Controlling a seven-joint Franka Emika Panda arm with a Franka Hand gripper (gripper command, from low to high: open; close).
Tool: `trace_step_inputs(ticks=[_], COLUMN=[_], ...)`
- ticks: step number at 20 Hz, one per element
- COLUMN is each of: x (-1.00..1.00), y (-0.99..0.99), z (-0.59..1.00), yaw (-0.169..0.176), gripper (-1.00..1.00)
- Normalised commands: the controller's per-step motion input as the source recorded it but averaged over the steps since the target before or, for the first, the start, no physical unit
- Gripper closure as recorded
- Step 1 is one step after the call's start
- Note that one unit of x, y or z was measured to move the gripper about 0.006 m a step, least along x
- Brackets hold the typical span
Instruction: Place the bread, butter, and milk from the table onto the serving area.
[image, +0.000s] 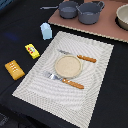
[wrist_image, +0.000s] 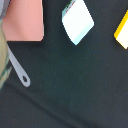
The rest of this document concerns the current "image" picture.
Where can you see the orange bread loaf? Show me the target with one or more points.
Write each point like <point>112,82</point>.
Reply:
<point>14,69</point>

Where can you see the beige round plate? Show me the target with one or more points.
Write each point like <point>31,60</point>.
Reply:
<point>68,66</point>

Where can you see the white woven placemat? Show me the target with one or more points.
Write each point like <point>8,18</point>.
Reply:
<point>72,99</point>

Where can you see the cream bowl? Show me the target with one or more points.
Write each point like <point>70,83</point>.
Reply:
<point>122,15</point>

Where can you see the fork with wooden handle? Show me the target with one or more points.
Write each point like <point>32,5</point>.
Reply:
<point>64,80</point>

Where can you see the knife with wooden handle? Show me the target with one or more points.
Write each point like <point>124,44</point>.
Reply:
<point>79,56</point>

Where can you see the grey saucepan with handle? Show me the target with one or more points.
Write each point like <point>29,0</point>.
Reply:
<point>67,9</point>

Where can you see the grey pot with handles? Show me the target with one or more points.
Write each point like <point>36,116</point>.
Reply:
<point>88,13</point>

